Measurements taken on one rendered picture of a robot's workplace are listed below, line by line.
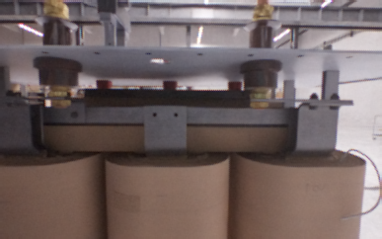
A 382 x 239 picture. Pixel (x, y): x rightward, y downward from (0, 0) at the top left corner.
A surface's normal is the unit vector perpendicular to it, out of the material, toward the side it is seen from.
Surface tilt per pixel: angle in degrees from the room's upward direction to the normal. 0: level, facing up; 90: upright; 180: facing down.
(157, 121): 90
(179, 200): 90
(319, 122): 90
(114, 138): 90
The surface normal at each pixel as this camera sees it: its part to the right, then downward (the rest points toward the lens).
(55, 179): 0.53, 0.07
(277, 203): -0.41, 0.07
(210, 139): 0.02, 0.08
